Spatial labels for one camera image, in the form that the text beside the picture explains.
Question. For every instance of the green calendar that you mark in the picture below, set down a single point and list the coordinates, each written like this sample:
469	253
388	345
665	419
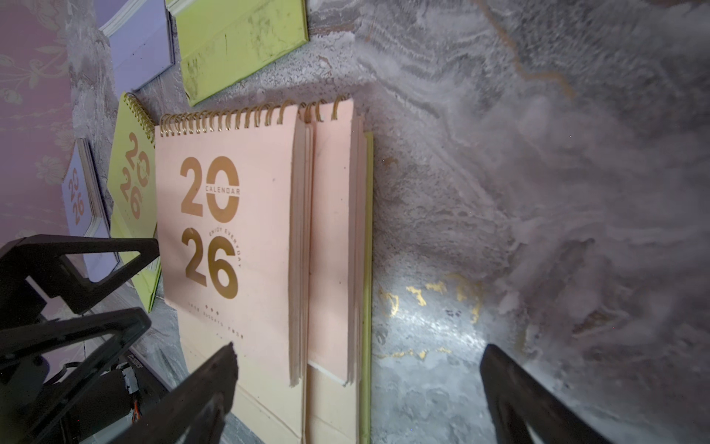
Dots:
222	42
131	173
366	380

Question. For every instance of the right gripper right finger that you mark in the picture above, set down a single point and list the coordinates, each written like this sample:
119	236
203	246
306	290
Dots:
520	406

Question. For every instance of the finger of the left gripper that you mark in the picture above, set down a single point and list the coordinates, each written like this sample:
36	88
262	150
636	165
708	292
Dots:
47	367
44	258

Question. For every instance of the pink calendar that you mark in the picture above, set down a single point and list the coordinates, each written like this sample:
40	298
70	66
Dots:
234	194
337	268

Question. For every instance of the purple calendar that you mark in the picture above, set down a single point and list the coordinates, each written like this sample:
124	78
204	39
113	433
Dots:
140	39
85	209

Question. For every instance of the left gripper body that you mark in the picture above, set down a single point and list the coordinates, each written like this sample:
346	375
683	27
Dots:
120	398

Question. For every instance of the purple calendar front left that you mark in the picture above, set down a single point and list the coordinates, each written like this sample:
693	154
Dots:
85	209

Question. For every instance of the purple calendar at back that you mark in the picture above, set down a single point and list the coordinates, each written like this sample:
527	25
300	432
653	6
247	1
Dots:
140	39

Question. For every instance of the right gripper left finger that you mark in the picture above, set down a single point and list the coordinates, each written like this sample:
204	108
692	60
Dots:
195	412

